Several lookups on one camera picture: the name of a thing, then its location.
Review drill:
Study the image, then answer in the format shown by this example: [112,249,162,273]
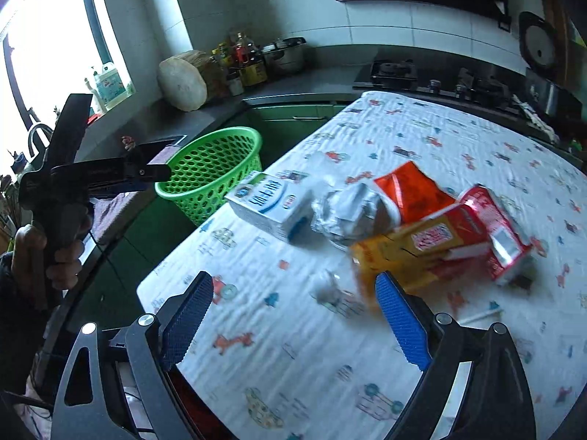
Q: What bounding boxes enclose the pink dish towel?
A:
[91,191,153,244]

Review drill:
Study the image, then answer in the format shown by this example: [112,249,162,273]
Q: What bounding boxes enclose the red cola can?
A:
[459,184,532,285]

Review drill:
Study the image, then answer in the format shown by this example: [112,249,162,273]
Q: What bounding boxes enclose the yellow label oil bottle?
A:
[236,32,268,88]

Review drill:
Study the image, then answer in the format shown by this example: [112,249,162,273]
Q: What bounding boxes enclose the orange snack bag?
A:
[374,161,456,224]

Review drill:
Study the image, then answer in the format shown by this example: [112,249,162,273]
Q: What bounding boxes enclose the green kitchen cabinet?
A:
[66,103,342,332]

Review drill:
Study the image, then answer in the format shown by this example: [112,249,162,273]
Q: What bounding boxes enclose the steel cooking pot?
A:
[262,37,306,76]

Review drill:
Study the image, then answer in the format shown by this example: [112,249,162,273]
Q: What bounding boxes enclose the black gas stove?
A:
[353,59,524,112]

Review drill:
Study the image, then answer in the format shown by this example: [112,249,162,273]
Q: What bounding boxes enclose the round wooden chopping block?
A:
[156,50,214,112]

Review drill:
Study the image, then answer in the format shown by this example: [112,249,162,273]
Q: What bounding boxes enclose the person's left hand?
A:
[11,224,85,296]

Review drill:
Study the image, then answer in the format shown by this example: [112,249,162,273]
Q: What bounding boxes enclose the small white condiment jar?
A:
[226,70,245,96]

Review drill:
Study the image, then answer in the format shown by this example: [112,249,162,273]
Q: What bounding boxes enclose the printed white tablecloth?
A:
[137,91,586,439]

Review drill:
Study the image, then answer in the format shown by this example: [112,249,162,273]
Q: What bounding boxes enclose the chrome sink faucet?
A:
[27,122,54,159]

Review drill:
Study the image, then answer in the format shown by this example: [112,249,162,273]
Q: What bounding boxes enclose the white blue milk carton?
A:
[225,171,313,243]

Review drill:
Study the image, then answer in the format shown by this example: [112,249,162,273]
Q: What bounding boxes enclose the detergent jug on windowsill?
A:
[94,63,126,110]

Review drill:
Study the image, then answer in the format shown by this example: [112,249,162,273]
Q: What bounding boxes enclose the yellow red drink carton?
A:
[349,203,492,308]

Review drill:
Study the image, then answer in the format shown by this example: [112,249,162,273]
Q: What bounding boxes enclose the green plastic basket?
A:
[155,126,263,226]

